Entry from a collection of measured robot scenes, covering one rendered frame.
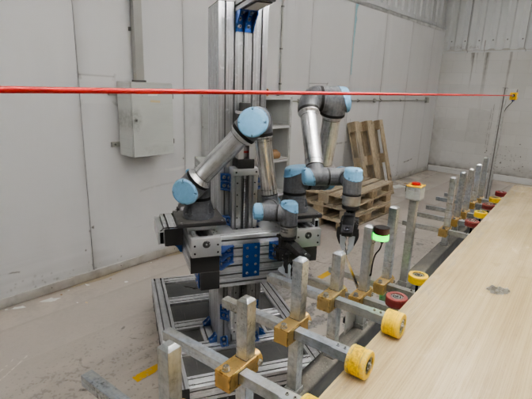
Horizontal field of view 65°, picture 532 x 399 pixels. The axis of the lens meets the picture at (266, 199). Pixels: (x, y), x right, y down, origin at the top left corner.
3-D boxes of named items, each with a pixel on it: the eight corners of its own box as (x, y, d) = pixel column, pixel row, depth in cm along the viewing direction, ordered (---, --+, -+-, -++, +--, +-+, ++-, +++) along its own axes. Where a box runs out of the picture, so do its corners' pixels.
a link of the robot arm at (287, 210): (280, 198, 185) (299, 199, 183) (279, 222, 187) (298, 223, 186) (278, 203, 177) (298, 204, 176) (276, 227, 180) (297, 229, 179)
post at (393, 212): (378, 305, 195) (389, 205, 182) (381, 302, 197) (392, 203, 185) (385, 308, 193) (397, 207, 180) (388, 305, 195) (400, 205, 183)
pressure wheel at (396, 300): (379, 322, 160) (382, 295, 157) (387, 314, 167) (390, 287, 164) (400, 330, 156) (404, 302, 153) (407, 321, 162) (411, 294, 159)
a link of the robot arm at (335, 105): (302, 182, 224) (317, 81, 194) (329, 182, 226) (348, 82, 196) (307, 195, 214) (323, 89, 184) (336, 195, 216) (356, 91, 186)
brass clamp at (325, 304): (314, 308, 145) (315, 294, 144) (333, 294, 156) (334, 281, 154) (330, 313, 142) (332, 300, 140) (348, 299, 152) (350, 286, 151)
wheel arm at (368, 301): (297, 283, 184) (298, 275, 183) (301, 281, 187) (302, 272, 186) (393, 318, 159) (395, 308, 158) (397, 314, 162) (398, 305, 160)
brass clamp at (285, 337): (271, 340, 126) (271, 325, 124) (296, 321, 136) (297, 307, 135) (288, 348, 122) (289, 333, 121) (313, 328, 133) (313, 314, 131)
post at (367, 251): (353, 333, 176) (364, 224, 163) (357, 329, 179) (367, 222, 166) (361, 336, 174) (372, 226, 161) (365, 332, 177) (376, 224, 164)
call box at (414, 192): (404, 200, 203) (406, 184, 201) (409, 197, 208) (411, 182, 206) (419, 203, 199) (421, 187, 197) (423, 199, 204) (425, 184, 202)
